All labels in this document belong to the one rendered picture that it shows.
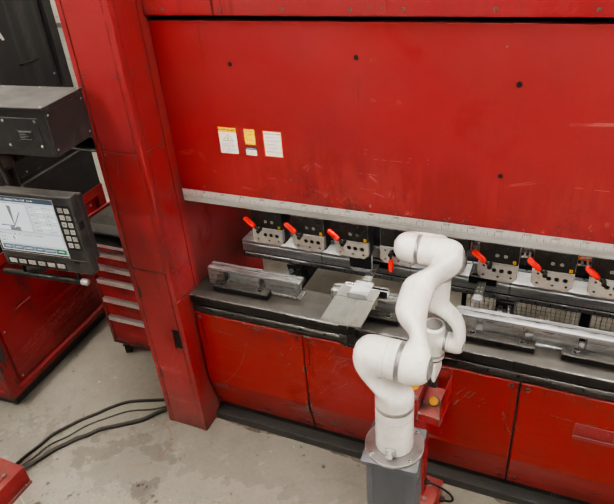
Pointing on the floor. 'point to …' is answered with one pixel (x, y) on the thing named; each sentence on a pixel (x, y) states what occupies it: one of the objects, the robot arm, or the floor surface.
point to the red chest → (118, 290)
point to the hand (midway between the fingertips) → (433, 382)
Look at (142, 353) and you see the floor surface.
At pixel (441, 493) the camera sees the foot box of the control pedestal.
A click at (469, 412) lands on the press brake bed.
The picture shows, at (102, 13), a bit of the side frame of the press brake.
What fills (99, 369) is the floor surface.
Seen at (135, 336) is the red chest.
